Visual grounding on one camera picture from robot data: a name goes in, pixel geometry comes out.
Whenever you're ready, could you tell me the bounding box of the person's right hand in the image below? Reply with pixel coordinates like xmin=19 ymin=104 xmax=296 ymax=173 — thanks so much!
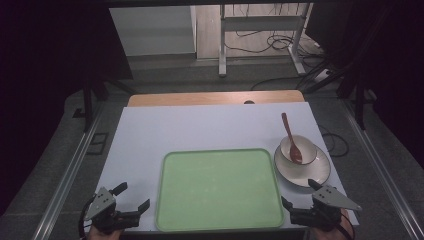
xmin=311 ymin=208 xmax=355 ymax=240

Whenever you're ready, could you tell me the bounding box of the white plate with dark rim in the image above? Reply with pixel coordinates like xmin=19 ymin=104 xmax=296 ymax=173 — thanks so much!
xmin=273 ymin=143 xmax=332 ymax=189

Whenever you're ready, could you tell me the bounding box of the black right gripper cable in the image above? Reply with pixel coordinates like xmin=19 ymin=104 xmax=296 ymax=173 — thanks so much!
xmin=335 ymin=213 xmax=356 ymax=240

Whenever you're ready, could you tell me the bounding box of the white bowl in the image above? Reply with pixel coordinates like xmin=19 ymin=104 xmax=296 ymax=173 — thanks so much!
xmin=279 ymin=134 xmax=318 ymax=166

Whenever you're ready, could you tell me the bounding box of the looped black floor cable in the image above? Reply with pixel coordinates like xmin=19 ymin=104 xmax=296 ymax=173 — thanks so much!
xmin=319 ymin=124 xmax=350 ymax=158

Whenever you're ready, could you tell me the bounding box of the person's left hand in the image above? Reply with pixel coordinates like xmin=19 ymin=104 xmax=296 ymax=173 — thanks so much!
xmin=87 ymin=226 xmax=124 ymax=240

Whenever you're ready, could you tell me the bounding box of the wooden table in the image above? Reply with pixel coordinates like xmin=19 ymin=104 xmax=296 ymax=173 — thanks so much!
xmin=127 ymin=89 xmax=306 ymax=108

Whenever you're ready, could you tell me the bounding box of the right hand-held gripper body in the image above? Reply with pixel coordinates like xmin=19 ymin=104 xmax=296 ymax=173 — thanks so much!
xmin=289 ymin=185 xmax=363 ymax=233

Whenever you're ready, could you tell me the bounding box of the black floor cable bundle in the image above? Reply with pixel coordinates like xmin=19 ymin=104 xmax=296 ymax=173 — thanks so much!
xmin=223 ymin=30 xmax=326 ymax=58

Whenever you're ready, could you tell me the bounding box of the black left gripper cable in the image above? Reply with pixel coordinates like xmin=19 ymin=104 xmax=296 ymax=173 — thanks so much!
xmin=78 ymin=196 xmax=96 ymax=240

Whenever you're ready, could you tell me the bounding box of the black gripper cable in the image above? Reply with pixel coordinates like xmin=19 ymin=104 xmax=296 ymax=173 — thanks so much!
xmin=335 ymin=213 xmax=356 ymax=240
xmin=78 ymin=196 xmax=96 ymax=240

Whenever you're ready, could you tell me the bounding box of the grey cabinet panel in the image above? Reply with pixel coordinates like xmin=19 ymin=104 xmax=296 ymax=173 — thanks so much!
xmin=109 ymin=5 xmax=197 ymax=57

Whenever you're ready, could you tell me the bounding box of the brown wooden spoon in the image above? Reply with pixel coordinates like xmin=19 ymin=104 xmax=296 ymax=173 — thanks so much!
xmin=280 ymin=112 xmax=304 ymax=165

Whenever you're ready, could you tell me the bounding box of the white table cover board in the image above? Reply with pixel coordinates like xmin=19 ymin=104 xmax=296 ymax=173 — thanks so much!
xmin=87 ymin=101 xmax=361 ymax=234

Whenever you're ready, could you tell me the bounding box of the white metal desk frame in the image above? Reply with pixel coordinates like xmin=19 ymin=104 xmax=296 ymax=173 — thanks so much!
xmin=218 ymin=3 xmax=315 ymax=78

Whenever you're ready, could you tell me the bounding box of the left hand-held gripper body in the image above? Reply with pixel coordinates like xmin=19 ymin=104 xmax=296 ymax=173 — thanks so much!
xmin=84 ymin=186 xmax=142 ymax=235

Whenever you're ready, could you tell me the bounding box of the white power strip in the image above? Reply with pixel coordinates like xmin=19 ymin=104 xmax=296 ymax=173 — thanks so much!
xmin=313 ymin=68 xmax=335 ymax=83

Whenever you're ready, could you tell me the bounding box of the black metal stand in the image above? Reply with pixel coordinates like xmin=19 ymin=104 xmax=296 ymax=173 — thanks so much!
xmin=72 ymin=75 xmax=136 ymax=133
xmin=301 ymin=58 xmax=378 ymax=131

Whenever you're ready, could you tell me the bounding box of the green plastic tray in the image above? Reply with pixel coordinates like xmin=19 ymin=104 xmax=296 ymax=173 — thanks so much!
xmin=154 ymin=148 xmax=286 ymax=233

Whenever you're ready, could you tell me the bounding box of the aluminium floor rail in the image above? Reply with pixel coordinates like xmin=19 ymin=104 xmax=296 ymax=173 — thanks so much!
xmin=31 ymin=99 xmax=105 ymax=240
xmin=342 ymin=99 xmax=424 ymax=240

